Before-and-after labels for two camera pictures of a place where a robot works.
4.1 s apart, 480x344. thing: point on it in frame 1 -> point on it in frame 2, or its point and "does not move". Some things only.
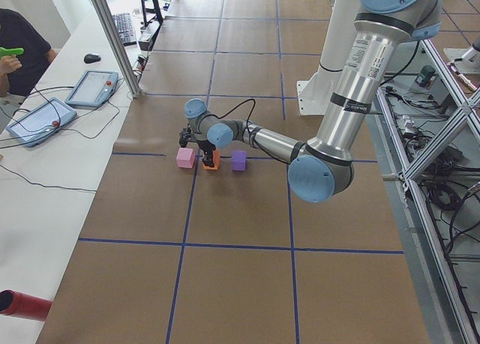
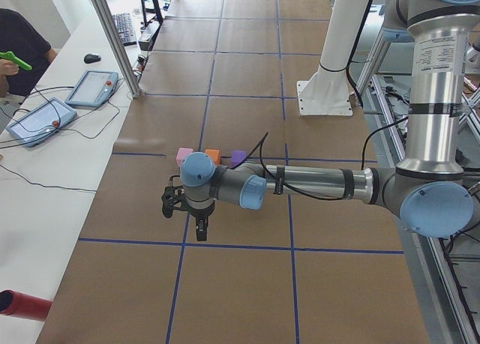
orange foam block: (217, 158) does not move
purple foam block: (239, 160) does not move
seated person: (19, 73) does not move
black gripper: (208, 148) -> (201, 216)
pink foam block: (185, 157) does not move
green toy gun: (4, 52) -> (10, 56)
